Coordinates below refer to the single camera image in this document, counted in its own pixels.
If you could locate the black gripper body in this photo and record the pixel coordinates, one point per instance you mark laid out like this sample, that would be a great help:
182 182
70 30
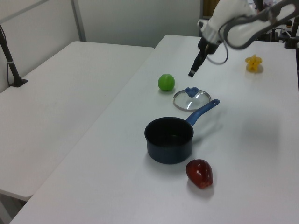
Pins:
209 46

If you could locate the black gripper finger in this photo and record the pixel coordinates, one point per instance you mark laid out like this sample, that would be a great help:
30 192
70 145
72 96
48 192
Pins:
197 63

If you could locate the glass lid with blue knob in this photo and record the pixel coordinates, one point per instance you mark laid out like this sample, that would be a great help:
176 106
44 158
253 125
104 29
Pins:
191 100

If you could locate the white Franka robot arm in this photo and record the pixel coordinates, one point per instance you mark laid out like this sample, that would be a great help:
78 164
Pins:
238 25

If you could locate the green toy apple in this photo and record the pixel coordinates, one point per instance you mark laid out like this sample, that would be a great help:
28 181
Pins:
166 82

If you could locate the yellow toy starfruit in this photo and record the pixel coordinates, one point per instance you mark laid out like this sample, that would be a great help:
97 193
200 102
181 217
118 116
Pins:
254 63

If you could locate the dark blue saucepan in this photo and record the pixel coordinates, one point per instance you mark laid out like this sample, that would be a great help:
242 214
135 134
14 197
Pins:
169 142

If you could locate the dark red toy fruit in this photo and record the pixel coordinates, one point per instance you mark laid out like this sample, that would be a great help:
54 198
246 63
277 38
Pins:
200 173

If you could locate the black pole with base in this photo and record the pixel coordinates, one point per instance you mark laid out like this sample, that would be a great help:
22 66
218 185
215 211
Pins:
10 65

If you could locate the black camera stand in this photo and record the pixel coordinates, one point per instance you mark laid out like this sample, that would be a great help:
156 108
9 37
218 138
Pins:
292 35

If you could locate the grey metal partition post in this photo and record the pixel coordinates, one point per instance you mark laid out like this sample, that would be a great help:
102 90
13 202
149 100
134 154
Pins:
78 21

